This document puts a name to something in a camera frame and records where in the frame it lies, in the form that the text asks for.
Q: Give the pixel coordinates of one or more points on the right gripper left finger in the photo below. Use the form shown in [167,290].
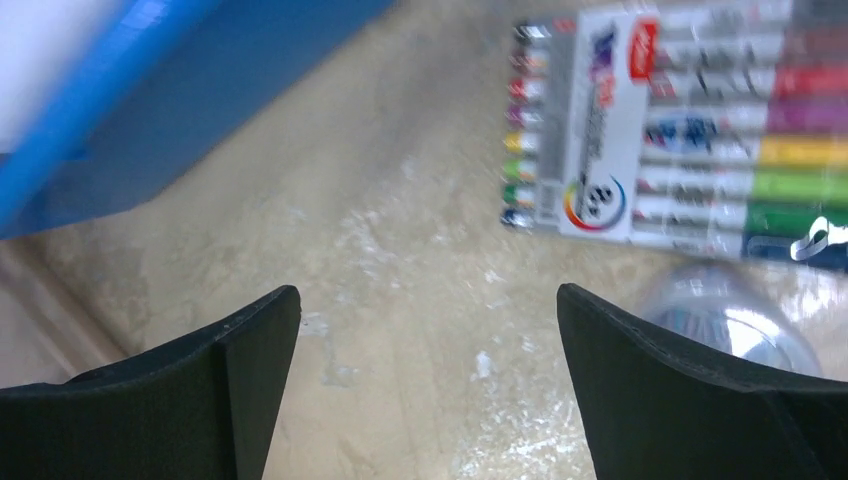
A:
[202,406]

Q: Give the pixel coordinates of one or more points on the clear plastic cup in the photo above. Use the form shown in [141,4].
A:
[717,306]

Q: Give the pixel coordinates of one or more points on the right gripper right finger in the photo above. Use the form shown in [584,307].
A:
[656,405]

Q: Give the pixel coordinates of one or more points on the blue plastic bin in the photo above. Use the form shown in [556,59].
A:
[159,88]

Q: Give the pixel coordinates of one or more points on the marker pack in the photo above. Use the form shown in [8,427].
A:
[716,130]

